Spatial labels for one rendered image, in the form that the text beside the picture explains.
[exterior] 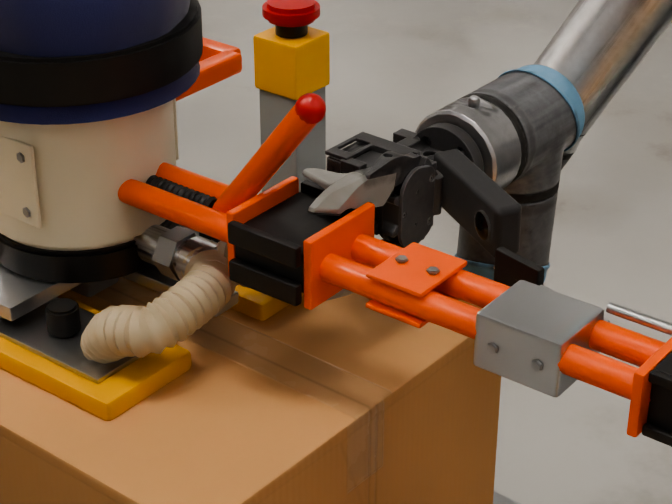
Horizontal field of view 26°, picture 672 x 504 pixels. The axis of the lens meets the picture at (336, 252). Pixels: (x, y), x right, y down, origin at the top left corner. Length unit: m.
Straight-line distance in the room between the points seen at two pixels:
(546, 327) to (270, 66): 0.84
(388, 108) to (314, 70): 2.32
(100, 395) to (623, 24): 0.62
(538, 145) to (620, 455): 1.49
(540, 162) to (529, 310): 0.34
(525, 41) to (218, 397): 3.51
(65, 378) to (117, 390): 0.05
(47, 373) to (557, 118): 0.51
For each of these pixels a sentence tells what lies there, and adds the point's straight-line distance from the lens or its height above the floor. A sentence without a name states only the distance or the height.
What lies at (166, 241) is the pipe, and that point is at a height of 1.04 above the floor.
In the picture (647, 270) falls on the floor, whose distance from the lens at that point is 3.35.
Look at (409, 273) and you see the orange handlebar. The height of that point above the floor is 1.09.
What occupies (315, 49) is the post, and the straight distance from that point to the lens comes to 1.77.
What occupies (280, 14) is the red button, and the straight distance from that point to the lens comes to 1.75.
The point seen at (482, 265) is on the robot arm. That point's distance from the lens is 1.40.
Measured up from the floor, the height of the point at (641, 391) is 1.09.
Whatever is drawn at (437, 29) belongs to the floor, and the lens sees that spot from 4.69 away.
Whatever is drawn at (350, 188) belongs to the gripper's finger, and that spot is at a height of 1.12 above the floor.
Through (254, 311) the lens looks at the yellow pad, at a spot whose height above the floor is 0.96.
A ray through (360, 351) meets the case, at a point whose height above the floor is 0.95.
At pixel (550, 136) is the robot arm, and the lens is 1.34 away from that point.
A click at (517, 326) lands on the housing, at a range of 1.01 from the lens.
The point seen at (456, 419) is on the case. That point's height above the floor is 0.87.
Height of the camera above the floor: 1.62
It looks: 29 degrees down
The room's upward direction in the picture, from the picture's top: straight up
